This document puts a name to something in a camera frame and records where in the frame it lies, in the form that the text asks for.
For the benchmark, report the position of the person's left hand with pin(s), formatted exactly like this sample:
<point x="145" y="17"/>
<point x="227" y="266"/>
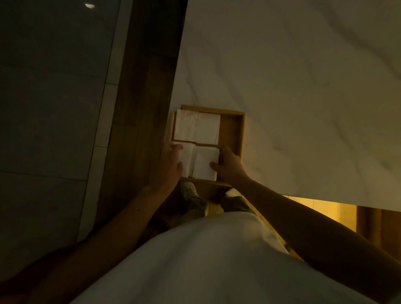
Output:
<point x="167" y="169"/>

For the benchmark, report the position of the person's right hand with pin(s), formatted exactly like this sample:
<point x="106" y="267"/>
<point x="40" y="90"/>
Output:
<point x="231" y="167"/>

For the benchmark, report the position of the person's left thumb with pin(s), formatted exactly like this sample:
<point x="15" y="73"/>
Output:
<point x="179" y="167"/>

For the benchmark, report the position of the person's right thumb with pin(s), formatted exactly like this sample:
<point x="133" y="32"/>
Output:
<point x="215" y="165"/>

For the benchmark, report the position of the white napkin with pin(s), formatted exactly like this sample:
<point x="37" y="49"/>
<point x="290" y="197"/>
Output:
<point x="189" y="159"/>
<point x="208" y="128"/>
<point x="203" y="163"/>
<point x="186" y="125"/>

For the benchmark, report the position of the person's left forearm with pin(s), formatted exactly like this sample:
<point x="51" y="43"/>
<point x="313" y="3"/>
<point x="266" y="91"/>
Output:
<point x="103" y="231"/>

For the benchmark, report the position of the person's right forearm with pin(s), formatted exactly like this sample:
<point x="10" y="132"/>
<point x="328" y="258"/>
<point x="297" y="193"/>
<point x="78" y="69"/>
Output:
<point x="313" y="238"/>

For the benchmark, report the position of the light sneaker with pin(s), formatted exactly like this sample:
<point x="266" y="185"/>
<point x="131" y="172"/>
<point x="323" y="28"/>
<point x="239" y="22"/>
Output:
<point x="232" y="192"/>
<point x="189" y="191"/>

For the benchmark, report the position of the wooden tray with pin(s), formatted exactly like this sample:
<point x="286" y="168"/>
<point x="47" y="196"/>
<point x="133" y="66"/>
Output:
<point x="231" y="128"/>

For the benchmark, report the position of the white shirt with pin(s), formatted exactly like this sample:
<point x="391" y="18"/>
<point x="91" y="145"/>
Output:
<point x="203" y="263"/>

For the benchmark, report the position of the wooden table base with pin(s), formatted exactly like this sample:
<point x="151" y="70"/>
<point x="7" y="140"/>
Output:
<point x="372" y="225"/>

